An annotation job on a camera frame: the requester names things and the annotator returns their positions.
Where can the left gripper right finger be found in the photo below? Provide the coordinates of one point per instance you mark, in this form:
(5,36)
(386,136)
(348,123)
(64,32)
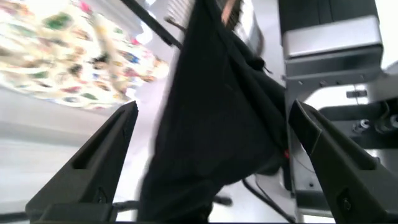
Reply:
(351,180)

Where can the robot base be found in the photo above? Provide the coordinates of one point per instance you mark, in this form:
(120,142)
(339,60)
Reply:
(329,40)

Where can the black clothes rack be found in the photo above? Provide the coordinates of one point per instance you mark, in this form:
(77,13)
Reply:
(155,25)

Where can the cream printed garment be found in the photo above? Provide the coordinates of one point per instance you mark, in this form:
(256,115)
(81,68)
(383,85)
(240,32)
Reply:
(62,62)

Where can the pink clothes hanger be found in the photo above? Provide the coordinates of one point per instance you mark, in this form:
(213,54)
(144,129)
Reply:
(228,11)

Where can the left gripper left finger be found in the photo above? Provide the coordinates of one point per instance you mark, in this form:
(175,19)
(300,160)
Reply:
(87,180)

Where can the black garment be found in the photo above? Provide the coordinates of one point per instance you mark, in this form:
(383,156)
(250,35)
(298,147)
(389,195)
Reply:
(217,124)

